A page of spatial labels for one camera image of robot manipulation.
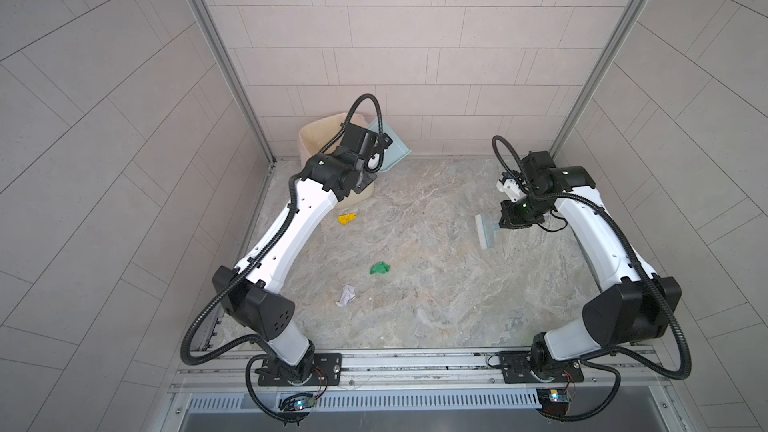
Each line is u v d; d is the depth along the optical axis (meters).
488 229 0.83
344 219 0.98
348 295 0.82
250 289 0.40
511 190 0.72
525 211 0.65
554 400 0.68
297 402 0.65
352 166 0.57
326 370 0.71
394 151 0.77
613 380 0.64
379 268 0.87
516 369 0.71
